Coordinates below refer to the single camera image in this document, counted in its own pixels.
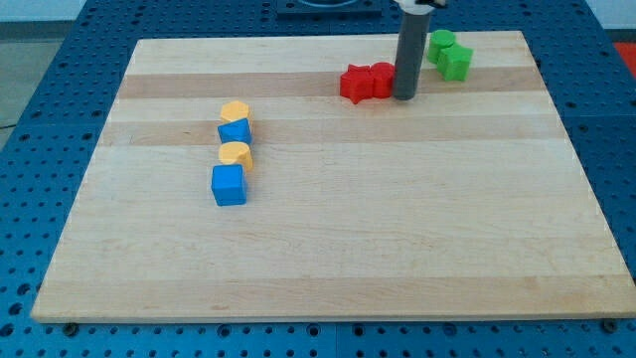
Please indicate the red star block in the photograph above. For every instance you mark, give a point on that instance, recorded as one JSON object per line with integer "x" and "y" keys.
{"x": 357, "y": 83}

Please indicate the wooden board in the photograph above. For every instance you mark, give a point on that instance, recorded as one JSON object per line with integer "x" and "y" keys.
{"x": 467, "y": 202}

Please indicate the green cylinder block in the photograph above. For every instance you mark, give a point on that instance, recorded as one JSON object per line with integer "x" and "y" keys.
{"x": 438, "y": 41}

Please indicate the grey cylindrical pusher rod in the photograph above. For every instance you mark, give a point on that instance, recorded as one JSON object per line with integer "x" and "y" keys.
{"x": 410, "y": 49}

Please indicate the green star block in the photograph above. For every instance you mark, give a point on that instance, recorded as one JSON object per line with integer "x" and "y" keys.
{"x": 454, "y": 62}

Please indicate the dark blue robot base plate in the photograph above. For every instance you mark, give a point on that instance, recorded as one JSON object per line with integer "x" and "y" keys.
{"x": 295, "y": 8}

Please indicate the yellow semicircle block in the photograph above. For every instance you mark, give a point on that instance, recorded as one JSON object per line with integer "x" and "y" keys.
{"x": 236, "y": 152}

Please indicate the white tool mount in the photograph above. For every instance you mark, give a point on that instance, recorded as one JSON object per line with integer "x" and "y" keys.
{"x": 420, "y": 4}

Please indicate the yellow hexagon block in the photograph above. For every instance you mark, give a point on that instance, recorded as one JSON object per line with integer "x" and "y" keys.
{"x": 235, "y": 110}

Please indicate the red cylinder block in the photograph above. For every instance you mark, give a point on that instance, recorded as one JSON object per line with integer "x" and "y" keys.
{"x": 383, "y": 74}

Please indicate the blue cube block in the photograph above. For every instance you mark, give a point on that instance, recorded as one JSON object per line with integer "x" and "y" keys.
{"x": 228, "y": 185}

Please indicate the blue triangle block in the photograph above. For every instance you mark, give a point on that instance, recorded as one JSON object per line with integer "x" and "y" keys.
{"x": 235, "y": 131}

